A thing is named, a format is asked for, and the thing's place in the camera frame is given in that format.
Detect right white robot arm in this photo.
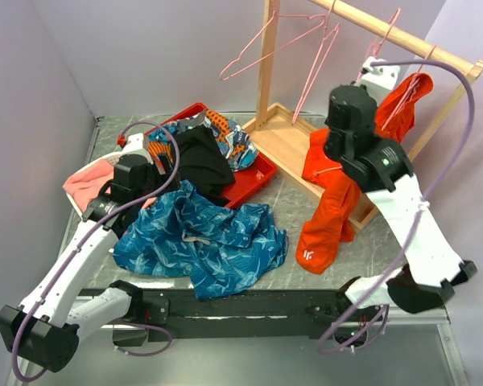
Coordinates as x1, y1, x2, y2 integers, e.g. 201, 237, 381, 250
324, 84, 477, 321

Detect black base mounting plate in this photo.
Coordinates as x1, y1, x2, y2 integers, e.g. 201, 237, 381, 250
95, 287, 383, 347

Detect pink wire hanger with shorts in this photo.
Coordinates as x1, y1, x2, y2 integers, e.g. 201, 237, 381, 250
382, 64, 423, 130

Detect blue leaf-print shorts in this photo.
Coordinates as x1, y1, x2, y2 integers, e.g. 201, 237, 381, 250
113, 181, 288, 299

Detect white perforated basket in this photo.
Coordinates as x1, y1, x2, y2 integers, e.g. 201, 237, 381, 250
65, 152, 122, 214

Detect wooden clothes rack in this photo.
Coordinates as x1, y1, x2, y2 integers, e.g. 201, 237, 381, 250
241, 0, 483, 232

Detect red plastic tray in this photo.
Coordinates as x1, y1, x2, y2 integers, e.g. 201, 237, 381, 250
162, 102, 277, 208

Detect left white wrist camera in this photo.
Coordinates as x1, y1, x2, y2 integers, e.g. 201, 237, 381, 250
117, 133, 151, 158

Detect pink cloth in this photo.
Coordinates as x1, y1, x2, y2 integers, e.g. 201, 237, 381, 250
62, 159, 118, 212

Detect orange dotted patterned shorts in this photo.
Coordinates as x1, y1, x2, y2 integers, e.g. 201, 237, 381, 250
163, 108, 258, 172

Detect black garment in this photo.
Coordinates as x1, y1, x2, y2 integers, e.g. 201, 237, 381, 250
174, 125, 235, 207

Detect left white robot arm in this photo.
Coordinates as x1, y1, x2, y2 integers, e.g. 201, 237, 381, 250
0, 154, 179, 372

